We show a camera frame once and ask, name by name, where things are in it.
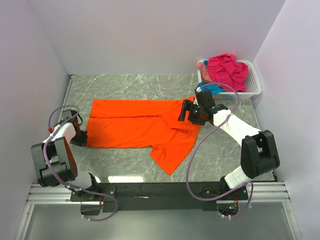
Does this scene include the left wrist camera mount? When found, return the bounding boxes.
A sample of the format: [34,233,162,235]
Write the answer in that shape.
[48,125,60,134]

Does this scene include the magenta t shirt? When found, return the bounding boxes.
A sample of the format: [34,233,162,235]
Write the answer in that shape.
[207,54,249,92]

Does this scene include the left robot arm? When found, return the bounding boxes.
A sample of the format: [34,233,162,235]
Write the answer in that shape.
[30,108,100,201]

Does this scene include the teal blue t shirt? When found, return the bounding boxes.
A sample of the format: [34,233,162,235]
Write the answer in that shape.
[195,60,226,95]

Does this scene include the orange t shirt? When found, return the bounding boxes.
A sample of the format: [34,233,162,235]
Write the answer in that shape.
[86,99,201,175]

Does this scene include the right aluminium rail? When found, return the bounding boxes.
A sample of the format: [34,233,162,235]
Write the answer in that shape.
[216,181,291,204]

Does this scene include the white plastic laundry basket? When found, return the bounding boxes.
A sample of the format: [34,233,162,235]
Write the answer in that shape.
[197,60,262,100]

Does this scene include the light pink t shirt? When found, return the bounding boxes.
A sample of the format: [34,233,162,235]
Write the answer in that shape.
[195,61,213,84]

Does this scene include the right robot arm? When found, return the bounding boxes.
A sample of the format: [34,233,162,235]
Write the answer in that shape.
[178,90,280,200]

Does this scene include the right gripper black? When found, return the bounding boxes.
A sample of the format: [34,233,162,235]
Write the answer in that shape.
[177,99,206,126]

